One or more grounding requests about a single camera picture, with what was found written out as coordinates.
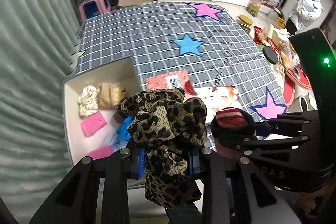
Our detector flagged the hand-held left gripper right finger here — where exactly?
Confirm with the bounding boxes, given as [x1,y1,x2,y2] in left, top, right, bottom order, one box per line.
[186,147,302,224]

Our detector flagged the pile of assorted goods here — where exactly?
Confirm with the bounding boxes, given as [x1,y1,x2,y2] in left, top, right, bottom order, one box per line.
[247,22,315,109]

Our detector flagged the pink plastic stool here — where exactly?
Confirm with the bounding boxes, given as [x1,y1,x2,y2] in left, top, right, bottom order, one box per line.
[78,0,111,22]

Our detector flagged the pink sponge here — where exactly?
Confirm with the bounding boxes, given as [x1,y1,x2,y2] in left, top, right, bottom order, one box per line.
[80,112,108,137]
[87,145,112,160]

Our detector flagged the person's dark trousers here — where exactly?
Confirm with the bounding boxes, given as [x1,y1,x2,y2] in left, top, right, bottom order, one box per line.
[165,203,202,224]

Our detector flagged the black round disc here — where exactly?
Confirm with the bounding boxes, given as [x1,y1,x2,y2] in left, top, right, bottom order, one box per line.
[263,46,279,65]

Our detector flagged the white cardboard box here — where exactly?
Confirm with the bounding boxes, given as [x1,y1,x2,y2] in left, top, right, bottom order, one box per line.
[64,57,143,164]

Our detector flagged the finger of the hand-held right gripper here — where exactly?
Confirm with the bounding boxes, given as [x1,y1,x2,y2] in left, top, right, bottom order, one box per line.
[253,112,319,136]
[218,135,310,160]

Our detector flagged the yellow green packet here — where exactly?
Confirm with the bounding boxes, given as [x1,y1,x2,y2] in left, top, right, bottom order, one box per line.
[248,1,261,17]

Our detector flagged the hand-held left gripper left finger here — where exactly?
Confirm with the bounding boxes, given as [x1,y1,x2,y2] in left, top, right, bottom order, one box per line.
[29,143,147,224]

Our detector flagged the red tissue box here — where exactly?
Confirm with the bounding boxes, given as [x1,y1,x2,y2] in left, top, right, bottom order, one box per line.
[144,70,196,96]

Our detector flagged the light blue fluffy cloth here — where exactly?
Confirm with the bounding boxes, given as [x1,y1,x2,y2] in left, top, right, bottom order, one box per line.
[106,132,129,152]

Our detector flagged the leopard print scrunchie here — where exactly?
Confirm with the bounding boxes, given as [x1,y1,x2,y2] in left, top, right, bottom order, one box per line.
[117,88,208,210]

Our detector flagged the grey checked blanket with stars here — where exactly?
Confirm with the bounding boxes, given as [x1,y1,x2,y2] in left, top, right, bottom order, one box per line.
[75,2,289,151]

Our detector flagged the person's right hand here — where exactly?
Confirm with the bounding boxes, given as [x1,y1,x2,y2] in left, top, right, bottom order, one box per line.
[297,179,336,218]

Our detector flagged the tan knit sock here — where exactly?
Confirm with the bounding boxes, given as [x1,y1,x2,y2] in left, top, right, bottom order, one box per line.
[98,82,127,109]

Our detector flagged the jar with yellow lid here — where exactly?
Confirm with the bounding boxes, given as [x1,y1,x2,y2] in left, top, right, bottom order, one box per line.
[238,15,252,30]

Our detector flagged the floral tissue pack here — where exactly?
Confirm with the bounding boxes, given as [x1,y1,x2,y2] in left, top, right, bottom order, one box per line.
[194,86,243,113]

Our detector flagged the cream scrunchie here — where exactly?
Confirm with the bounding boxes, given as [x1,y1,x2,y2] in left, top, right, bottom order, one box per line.
[78,85,100,117]

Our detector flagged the green curtain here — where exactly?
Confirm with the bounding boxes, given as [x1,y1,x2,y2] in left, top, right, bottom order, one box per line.
[0,0,82,214]

